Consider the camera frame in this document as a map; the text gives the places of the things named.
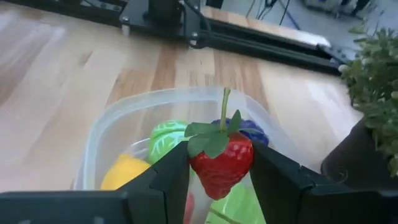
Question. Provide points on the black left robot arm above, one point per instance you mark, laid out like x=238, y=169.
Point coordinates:
x=161, y=18

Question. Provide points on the clear plastic tupperware container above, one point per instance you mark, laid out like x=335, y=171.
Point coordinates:
x=102, y=130

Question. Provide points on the green toy cabbage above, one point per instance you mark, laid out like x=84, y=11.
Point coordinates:
x=164, y=140

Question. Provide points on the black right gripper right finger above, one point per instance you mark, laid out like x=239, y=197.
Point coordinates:
x=280, y=193

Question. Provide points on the green plant in black pot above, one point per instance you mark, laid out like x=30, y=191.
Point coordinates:
x=373, y=93

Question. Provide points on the yellow toy lemon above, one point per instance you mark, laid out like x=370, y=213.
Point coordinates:
x=124, y=172

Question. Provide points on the light green toy vegetable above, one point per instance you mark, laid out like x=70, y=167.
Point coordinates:
x=239, y=205

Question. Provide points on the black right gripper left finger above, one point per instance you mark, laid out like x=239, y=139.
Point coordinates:
x=164, y=193

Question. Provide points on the purple toy grapes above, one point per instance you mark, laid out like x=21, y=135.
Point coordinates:
x=255, y=132

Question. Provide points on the black metal table frame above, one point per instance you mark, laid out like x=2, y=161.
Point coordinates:
x=264, y=46

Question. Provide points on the red toy strawberry long stem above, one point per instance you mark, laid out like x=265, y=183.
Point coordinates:
x=220, y=168

